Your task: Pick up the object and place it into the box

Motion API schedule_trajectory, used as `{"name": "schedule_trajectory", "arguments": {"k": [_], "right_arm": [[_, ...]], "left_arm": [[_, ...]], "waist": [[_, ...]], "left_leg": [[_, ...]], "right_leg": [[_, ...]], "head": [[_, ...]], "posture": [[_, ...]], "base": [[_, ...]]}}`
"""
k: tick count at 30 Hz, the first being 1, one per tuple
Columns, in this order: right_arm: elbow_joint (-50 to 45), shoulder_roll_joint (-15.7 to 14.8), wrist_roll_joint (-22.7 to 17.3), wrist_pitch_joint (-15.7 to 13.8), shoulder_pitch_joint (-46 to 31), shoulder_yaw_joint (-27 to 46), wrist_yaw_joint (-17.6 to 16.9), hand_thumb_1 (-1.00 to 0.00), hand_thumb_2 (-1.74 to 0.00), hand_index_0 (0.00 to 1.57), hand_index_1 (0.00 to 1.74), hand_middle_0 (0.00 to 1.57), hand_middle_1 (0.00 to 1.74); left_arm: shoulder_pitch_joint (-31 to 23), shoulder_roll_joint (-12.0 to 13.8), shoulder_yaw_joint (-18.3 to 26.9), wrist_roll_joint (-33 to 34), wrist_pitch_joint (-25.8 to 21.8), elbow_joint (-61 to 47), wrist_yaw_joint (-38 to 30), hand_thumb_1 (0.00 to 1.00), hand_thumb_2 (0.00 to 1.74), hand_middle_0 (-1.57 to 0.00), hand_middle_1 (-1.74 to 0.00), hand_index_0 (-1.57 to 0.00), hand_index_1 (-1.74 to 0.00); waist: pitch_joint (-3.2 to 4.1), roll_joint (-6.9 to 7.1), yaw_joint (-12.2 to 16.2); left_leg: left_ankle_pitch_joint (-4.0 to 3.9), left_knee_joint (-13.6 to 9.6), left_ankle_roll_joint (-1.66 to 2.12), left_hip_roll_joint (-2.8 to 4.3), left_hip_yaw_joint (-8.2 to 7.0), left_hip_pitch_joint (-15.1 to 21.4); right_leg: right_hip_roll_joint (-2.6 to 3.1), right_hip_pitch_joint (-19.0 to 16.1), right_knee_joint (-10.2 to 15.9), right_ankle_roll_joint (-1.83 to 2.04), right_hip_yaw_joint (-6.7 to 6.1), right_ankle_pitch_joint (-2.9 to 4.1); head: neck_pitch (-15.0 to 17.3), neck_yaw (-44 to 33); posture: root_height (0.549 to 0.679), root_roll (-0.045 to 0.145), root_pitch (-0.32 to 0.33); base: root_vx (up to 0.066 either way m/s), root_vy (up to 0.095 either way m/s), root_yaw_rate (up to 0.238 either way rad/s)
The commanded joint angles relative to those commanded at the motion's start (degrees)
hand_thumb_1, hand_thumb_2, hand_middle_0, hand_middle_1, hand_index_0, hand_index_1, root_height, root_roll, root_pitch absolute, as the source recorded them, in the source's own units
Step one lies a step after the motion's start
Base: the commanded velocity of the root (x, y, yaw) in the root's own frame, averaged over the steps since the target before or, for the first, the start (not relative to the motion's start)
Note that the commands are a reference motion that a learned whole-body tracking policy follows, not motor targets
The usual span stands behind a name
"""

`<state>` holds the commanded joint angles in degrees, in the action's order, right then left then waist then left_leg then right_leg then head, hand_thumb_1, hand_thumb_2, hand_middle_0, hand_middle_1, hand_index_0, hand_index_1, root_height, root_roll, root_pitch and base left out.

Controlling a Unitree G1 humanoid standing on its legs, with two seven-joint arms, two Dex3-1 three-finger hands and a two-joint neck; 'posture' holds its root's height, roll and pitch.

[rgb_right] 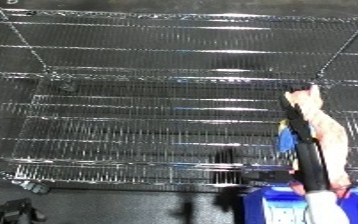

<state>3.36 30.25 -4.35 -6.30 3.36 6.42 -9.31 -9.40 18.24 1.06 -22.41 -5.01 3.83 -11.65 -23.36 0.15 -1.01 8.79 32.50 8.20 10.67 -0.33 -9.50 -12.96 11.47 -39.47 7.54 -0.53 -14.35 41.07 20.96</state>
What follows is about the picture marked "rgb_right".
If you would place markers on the pink soft toy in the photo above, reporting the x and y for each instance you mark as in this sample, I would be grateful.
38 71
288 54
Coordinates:
329 140

